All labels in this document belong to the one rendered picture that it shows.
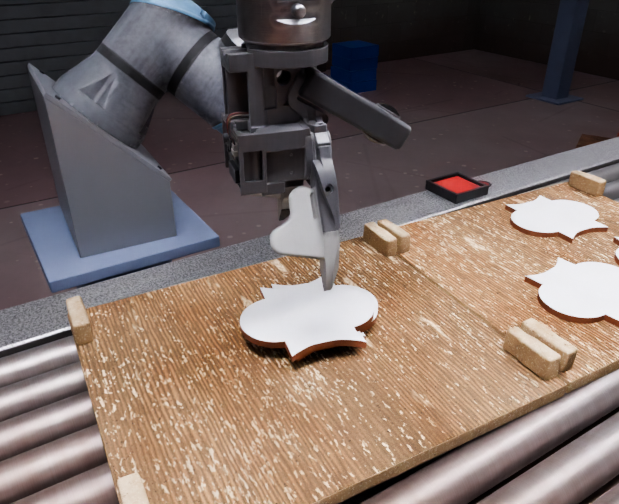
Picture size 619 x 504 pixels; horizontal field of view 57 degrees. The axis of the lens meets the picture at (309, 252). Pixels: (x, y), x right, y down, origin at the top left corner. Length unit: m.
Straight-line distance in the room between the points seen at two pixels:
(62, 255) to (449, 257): 0.59
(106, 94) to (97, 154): 0.09
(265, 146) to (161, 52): 0.47
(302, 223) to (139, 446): 0.23
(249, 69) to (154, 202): 0.50
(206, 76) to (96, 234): 0.29
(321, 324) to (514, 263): 0.31
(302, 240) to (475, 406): 0.22
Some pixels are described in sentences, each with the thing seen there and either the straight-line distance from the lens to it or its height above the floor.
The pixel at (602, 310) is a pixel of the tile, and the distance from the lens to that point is 0.72.
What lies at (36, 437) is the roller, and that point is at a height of 0.91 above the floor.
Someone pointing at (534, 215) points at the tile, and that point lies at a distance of 0.92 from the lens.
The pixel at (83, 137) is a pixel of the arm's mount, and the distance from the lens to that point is 0.89.
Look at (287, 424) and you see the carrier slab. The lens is 0.53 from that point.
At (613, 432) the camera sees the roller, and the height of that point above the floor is 0.92.
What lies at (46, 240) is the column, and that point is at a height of 0.87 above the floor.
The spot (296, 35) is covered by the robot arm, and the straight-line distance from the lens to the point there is 0.46.
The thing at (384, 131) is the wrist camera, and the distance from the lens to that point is 0.52.
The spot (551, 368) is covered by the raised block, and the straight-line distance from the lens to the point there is 0.61.
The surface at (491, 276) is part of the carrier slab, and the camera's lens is 0.76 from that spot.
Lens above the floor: 1.32
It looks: 30 degrees down
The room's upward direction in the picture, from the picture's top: straight up
